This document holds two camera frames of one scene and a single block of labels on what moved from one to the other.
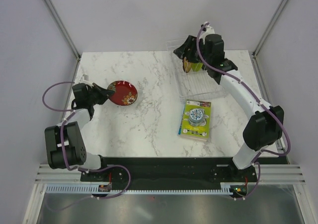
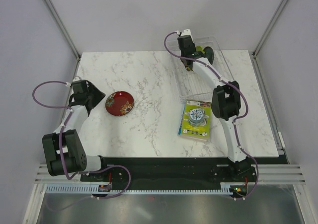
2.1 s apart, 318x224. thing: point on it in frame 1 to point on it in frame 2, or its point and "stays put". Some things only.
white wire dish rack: (193, 84) stays put
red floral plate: (125, 93) to (119, 103)
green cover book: (195, 119) stays put
